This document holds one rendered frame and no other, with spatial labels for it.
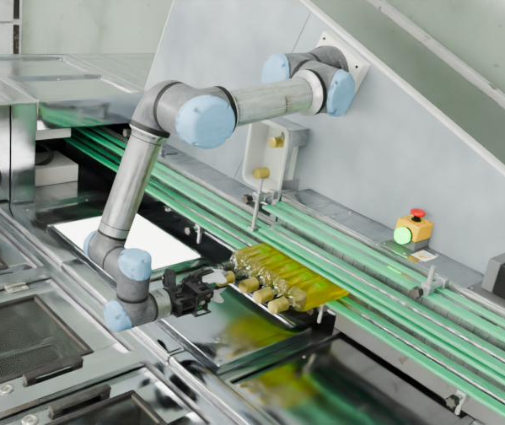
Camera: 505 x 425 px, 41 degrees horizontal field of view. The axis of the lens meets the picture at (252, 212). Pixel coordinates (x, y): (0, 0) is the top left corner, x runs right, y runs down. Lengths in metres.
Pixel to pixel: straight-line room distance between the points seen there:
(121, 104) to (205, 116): 1.22
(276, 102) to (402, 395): 0.81
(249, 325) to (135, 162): 0.58
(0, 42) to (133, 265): 4.02
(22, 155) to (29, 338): 0.85
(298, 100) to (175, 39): 1.02
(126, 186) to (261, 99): 0.37
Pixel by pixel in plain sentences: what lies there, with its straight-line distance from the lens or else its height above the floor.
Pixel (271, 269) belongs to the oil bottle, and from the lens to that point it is 1.86.
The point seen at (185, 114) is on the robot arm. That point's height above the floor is 1.42.
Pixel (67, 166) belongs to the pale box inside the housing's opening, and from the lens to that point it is 2.75.
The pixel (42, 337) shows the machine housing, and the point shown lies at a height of 1.59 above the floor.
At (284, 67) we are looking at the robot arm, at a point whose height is 1.02.
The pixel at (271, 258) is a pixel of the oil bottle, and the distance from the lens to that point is 1.92.
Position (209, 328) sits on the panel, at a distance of 1.85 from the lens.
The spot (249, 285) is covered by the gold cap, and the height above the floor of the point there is 1.15.
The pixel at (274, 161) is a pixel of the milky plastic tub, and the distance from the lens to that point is 2.20.
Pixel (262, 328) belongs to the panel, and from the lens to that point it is 1.88.
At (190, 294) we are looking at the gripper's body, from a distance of 1.70.
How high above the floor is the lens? 2.30
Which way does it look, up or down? 41 degrees down
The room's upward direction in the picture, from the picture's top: 102 degrees counter-clockwise
